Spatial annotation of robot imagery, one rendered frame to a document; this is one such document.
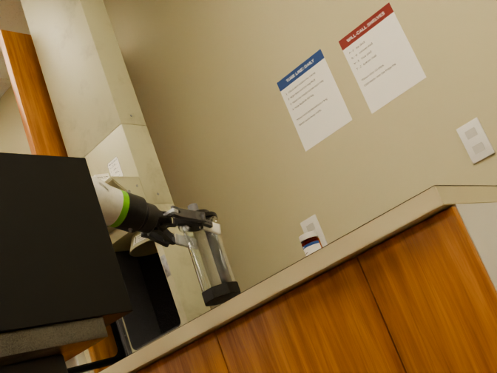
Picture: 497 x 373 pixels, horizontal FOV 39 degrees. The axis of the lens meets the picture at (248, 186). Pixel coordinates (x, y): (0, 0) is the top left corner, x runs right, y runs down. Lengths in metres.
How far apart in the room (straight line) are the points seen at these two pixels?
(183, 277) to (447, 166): 0.87
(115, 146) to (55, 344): 1.24
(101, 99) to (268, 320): 1.17
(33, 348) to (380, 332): 0.66
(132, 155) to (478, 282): 1.35
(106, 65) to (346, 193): 0.94
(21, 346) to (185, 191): 1.63
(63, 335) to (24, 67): 1.71
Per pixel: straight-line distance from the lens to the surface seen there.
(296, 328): 1.56
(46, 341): 1.27
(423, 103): 2.17
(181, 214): 1.75
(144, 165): 2.36
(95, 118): 2.51
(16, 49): 2.89
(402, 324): 1.42
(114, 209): 1.67
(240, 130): 2.58
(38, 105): 2.77
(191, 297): 2.23
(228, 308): 1.64
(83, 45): 2.60
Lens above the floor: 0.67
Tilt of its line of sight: 18 degrees up
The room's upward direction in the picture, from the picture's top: 21 degrees counter-clockwise
